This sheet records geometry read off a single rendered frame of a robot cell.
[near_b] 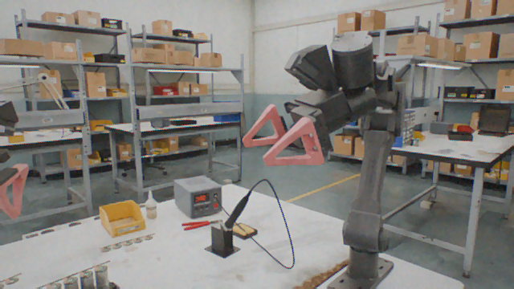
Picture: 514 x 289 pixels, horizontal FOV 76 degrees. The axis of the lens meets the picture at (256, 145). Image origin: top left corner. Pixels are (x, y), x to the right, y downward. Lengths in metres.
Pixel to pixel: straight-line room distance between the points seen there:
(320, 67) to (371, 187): 0.35
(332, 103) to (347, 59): 0.06
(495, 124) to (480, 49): 1.30
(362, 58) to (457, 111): 4.52
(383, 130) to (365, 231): 0.24
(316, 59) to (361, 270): 0.48
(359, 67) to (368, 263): 0.44
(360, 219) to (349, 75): 0.34
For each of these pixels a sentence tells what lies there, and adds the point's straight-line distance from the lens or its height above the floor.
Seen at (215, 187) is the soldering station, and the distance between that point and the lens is 1.10.
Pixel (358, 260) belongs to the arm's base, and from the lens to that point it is 0.77.
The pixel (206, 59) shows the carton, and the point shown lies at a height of 1.45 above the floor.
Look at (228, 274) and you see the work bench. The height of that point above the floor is 0.75.
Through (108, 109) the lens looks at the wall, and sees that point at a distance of 5.35.
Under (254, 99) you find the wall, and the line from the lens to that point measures 6.93.
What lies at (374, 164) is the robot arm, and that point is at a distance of 0.77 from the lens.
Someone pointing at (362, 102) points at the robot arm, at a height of 1.15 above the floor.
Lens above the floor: 1.18
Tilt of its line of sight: 11 degrees down
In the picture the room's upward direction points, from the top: straight up
